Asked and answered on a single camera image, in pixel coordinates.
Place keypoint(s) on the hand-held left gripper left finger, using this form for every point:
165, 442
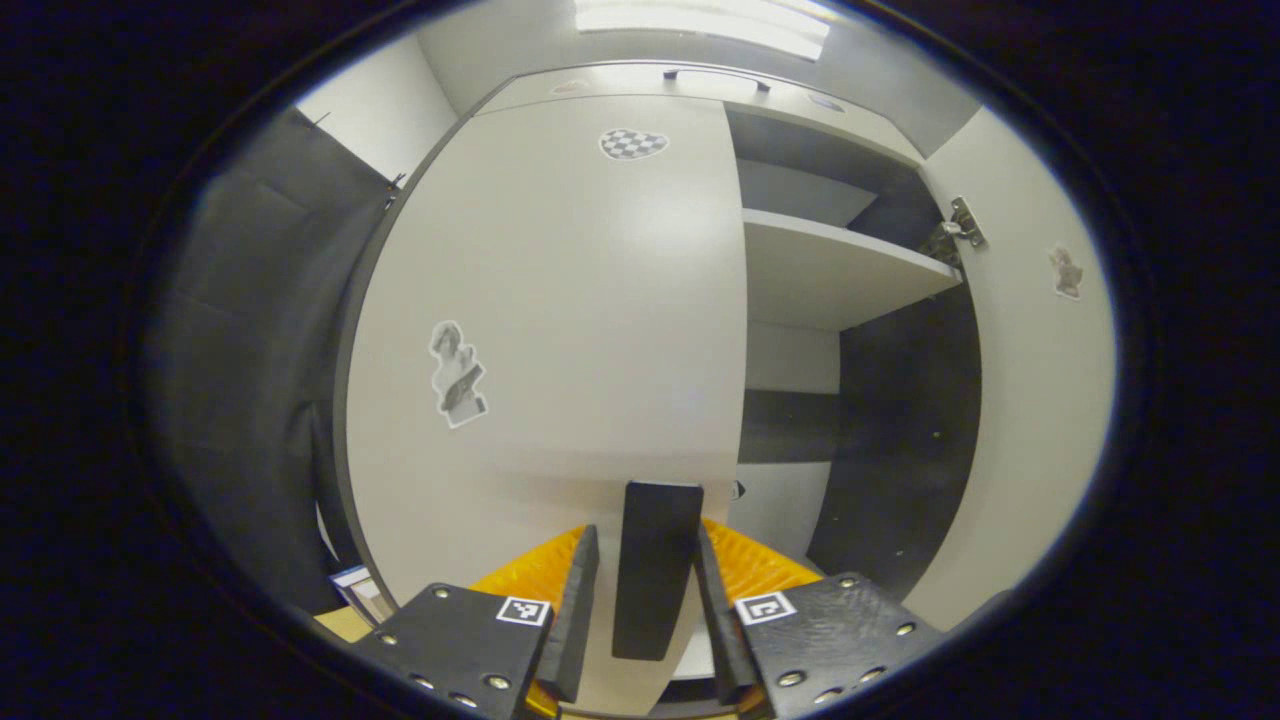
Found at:
580, 620

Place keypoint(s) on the white cabinet shelf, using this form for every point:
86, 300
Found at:
830, 275

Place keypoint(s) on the long ceiling light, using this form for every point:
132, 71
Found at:
700, 22

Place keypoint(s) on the grey double-door shoe cabinet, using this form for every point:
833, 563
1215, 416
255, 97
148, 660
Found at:
900, 420

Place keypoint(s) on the black backdrop cloth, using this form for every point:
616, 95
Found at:
240, 350

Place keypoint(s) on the white cardboard box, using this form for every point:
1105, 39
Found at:
360, 590

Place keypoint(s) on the metal right door hinge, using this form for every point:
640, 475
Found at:
965, 225

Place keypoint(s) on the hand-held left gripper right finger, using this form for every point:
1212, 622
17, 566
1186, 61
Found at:
722, 640

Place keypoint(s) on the grey cabinet door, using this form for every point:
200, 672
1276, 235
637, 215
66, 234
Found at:
1030, 400
560, 300

